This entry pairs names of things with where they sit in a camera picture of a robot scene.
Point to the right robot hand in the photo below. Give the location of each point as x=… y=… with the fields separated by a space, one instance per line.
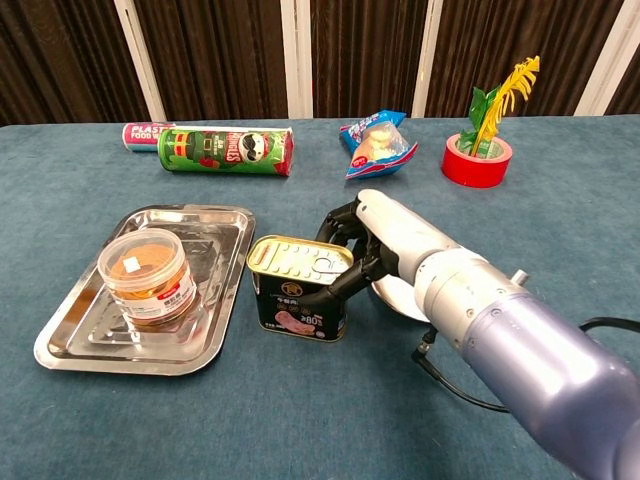
x=400 y=230

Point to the metal luncheon meat can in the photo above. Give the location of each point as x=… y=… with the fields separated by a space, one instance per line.
x=295 y=305

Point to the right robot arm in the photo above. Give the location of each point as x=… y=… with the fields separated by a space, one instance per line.
x=540 y=360

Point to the white round plate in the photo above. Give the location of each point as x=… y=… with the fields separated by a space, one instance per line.
x=395 y=300

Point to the blue snack bag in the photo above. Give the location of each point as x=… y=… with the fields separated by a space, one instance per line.
x=375 y=145

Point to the red tape roll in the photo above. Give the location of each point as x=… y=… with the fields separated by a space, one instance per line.
x=475 y=172

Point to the yellow green artificial plant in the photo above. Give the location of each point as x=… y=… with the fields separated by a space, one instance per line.
x=510 y=90

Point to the green Pringles can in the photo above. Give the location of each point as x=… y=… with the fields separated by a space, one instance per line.
x=220 y=150

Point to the rectangular steel tray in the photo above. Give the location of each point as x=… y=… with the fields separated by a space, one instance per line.
x=210 y=310

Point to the blue table mat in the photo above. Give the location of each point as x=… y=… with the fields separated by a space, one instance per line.
x=250 y=425

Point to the dark brown curtain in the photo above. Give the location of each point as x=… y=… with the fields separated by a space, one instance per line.
x=225 y=50

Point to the plastic wrap box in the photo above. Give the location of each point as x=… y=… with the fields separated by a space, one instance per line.
x=140 y=136

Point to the white frame post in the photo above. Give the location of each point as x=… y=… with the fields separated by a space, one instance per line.
x=610 y=55
x=296 y=60
x=426 y=60
x=140 y=60

